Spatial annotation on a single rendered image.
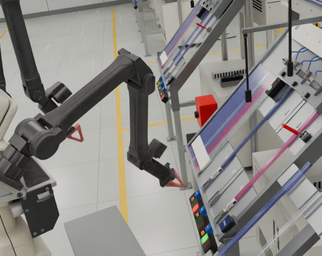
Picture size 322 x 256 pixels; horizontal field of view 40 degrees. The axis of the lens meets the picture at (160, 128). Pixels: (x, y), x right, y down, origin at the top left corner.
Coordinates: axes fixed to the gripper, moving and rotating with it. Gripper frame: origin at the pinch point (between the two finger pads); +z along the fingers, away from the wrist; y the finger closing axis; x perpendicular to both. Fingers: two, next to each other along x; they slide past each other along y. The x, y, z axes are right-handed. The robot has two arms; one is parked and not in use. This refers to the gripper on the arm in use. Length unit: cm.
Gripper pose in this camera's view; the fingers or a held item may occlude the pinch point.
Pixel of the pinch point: (181, 185)
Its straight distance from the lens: 179.3
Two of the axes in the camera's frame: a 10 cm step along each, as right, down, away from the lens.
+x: -6.1, 7.4, 2.8
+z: 7.9, 5.3, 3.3
